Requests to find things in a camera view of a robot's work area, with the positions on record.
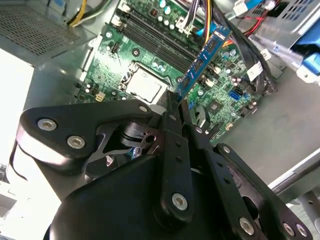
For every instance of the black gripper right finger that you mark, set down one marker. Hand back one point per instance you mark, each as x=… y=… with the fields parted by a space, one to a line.
x=225 y=187

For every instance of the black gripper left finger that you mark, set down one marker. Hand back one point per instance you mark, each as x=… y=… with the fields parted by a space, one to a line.
x=75 y=120

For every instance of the blue RAM stick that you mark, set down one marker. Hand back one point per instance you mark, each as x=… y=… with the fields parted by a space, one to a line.
x=205 y=55

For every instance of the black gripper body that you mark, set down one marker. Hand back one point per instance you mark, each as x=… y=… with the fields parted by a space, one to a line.
x=112 y=200

